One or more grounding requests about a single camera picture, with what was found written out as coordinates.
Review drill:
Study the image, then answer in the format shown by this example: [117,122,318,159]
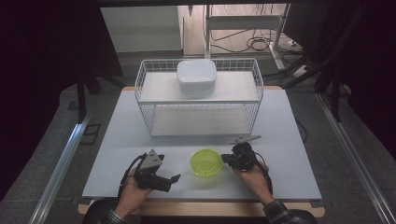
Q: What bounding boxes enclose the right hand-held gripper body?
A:
[229,134,262,172]

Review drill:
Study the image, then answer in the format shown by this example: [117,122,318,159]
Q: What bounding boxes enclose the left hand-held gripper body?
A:
[134,148,173,193]

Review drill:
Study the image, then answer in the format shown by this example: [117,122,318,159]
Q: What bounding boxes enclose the green translucent bowl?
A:
[190,147,224,179]

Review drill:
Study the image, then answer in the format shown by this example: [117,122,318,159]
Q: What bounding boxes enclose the white wire rack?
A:
[134,58,265,138]

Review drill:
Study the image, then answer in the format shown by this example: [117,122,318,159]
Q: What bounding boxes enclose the white square bowl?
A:
[176,59,219,97]

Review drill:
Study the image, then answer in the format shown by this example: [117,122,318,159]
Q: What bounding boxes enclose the person's right hand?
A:
[233,161,276,207]

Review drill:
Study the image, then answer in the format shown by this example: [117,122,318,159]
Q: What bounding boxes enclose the person's left hand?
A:
[115,167,154,219]

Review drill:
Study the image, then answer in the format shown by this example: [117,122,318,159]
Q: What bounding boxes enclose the wooden table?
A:
[78,85,326,218]

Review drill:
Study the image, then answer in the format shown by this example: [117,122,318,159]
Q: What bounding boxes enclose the black floor vent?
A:
[78,123,103,146]

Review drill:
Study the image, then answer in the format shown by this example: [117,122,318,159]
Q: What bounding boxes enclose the black stand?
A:
[76,73,103,124]

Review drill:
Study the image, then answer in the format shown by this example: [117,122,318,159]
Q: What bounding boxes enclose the white power strip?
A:
[292,64,313,78]

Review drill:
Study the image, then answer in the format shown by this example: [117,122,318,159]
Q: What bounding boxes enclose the white panel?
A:
[100,6,183,53]

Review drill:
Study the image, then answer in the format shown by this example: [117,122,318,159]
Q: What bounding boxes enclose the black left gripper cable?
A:
[117,152,148,200]

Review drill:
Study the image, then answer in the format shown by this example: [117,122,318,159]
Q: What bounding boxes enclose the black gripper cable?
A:
[253,151,275,196]
[117,152,148,200]

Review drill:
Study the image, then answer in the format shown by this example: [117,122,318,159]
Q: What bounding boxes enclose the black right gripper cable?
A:
[253,151,275,196]

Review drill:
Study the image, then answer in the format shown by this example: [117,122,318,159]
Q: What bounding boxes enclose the black cable beside table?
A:
[295,118,309,145]

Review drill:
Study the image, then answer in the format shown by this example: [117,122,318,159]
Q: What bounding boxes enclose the aluminium rail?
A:
[29,113,93,224]
[316,92,396,224]

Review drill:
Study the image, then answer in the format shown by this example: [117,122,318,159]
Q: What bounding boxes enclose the black cables on floor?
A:
[209,27,274,54]

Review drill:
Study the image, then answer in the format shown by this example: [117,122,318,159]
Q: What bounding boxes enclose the white metal desk frame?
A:
[204,3,291,71]

